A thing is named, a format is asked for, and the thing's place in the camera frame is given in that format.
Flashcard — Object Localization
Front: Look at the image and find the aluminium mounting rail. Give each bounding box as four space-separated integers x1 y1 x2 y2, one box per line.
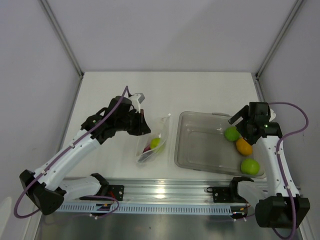
62 177 303 205

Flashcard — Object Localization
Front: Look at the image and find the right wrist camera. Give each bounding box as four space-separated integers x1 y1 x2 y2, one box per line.
268 106 277 122

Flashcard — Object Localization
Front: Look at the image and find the green pear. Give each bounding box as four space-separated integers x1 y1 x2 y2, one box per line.
149 137 161 150

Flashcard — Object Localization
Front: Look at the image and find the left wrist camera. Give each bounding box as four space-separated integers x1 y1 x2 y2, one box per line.
129 93 145 113

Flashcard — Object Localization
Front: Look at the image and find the left black base bracket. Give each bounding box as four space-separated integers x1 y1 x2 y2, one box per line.
99 185 125 201

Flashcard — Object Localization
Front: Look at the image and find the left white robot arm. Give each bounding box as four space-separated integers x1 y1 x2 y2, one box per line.
19 93 151 215

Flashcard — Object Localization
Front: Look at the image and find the black base bracket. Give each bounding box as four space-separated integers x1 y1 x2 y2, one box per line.
206 186 247 204
99 185 125 201

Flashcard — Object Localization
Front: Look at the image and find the polka dot zip top bag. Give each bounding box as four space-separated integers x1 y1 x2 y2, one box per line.
135 113 171 164

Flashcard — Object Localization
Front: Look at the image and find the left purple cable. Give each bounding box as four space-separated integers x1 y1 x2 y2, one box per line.
13 85 130 219

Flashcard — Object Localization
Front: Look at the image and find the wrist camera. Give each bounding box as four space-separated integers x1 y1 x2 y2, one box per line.
129 93 145 113
268 106 277 122

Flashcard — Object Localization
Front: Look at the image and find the orange lemon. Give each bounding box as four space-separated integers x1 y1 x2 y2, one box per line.
235 138 253 156

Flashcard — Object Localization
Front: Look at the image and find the purple eggplant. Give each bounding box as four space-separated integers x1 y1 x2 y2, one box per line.
142 146 153 154

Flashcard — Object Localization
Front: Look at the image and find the right black base bracket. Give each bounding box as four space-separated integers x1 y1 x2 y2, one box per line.
206 186 247 204

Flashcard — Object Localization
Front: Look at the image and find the green apple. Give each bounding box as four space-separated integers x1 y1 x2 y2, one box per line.
240 158 260 175

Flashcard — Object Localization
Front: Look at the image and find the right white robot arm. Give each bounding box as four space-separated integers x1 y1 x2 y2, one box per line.
228 102 310 230

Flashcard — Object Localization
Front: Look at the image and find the aluminium frame post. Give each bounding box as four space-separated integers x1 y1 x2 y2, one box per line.
38 0 84 77
255 0 307 80

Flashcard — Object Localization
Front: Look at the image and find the left aluminium frame post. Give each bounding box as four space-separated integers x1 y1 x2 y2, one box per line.
38 0 84 77

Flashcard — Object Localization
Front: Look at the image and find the clear plastic food bin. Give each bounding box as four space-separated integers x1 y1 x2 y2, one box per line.
173 110 270 179

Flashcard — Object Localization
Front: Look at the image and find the white slotted cable duct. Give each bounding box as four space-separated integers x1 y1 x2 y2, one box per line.
57 202 247 216

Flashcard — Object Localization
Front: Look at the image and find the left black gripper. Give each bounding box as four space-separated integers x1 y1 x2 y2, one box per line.
116 108 151 136

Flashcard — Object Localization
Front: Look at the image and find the right aluminium frame post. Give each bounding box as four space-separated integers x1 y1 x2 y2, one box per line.
255 0 307 80

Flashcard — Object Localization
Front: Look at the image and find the green bumpy lime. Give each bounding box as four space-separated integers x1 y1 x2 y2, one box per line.
224 126 241 142

